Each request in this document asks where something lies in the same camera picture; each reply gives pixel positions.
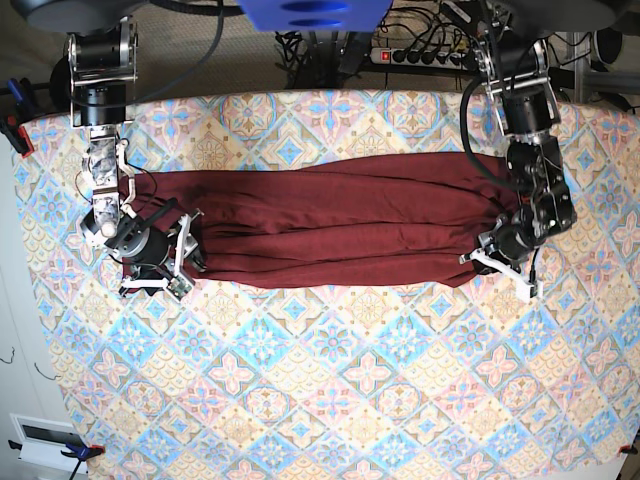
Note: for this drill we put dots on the blue orange clamp upper left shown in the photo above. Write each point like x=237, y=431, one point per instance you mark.
x=12, y=124

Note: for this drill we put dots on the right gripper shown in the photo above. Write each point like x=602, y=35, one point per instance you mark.
x=154, y=257

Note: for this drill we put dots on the black round stool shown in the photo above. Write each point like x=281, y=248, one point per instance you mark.
x=60, y=86

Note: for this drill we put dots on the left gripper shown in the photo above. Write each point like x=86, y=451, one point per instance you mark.
x=511, y=241

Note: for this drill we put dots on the black round object top right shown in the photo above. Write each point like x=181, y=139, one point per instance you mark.
x=608, y=44

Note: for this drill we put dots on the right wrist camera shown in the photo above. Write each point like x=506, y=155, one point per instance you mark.
x=179, y=287

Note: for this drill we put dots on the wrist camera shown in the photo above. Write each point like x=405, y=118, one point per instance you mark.
x=527, y=290
x=179, y=287

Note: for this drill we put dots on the orange clamp lower right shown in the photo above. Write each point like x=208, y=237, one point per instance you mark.
x=625, y=450

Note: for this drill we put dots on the white wall socket box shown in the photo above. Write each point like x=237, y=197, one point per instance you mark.
x=43, y=441

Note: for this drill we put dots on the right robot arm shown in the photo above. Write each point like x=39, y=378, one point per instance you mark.
x=102, y=67

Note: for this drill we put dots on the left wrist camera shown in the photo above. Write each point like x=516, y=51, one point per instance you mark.
x=527, y=290

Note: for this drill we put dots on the blue orange clamp lower left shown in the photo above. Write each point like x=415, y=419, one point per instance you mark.
x=75, y=452

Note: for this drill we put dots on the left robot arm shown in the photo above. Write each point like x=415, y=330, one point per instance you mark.
x=513, y=63

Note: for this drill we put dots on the dark red t-shirt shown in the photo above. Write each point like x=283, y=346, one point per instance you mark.
x=375, y=221

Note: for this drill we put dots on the blue orange clamp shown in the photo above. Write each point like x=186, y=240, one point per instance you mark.
x=75, y=452
x=12, y=124

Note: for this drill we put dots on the white power strip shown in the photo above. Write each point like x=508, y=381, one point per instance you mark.
x=416, y=58

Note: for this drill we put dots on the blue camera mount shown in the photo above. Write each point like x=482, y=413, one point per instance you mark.
x=315, y=15

